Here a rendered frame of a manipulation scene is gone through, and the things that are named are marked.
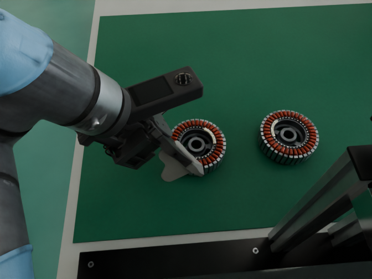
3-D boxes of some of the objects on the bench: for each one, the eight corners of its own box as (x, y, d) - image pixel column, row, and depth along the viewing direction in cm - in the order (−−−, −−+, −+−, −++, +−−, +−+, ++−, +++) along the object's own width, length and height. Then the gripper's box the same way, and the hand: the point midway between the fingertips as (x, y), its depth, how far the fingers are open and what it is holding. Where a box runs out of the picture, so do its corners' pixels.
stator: (184, 186, 55) (184, 177, 52) (158, 140, 60) (157, 130, 57) (234, 161, 58) (237, 151, 54) (206, 120, 63) (207, 109, 60)
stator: (315, 126, 62) (321, 115, 59) (310, 172, 56) (317, 163, 53) (262, 113, 64) (265, 102, 61) (252, 156, 58) (256, 147, 55)
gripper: (53, 82, 42) (135, 124, 59) (99, 198, 33) (180, 208, 50) (96, 41, 40) (168, 96, 57) (156, 152, 31) (220, 179, 48)
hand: (186, 139), depth 53 cm, fingers open, 14 cm apart
